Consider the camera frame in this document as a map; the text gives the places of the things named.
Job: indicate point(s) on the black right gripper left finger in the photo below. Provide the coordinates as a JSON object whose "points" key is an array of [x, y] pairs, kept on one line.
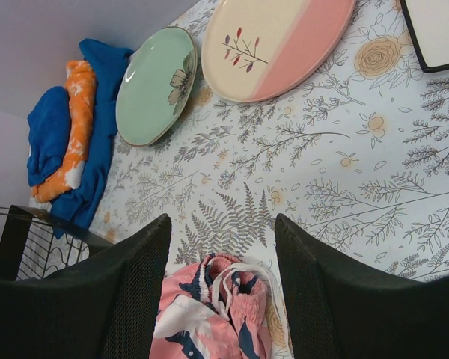
{"points": [[104, 306]]}

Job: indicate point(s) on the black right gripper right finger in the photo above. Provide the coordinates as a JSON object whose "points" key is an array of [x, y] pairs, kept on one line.
{"points": [[338, 307]]}

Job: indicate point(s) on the mint green flower plate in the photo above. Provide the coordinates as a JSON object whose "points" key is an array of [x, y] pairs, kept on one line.
{"points": [[156, 86]]}

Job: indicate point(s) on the cream and pink plate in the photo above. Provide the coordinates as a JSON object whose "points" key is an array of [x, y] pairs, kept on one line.
{"points": [[258, 50]]}

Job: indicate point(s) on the white square black-rimmed plate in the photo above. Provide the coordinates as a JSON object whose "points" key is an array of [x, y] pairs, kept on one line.
{"points": [[428, 25]]}

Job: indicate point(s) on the pink navy patterned shorts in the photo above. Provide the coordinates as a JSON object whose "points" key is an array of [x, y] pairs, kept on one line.
{"points": [[221, 308]]}

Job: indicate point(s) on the floral table mat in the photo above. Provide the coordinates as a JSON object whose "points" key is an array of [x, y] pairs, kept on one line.
{"points": [[358, 156]]}

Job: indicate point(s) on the blue and orange cloth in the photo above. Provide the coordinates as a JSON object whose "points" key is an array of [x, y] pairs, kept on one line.
{"points": [[71, 133]]}

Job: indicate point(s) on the black wire dish rack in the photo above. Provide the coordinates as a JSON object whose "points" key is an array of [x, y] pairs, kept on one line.
{"points": [[35, 243]]}

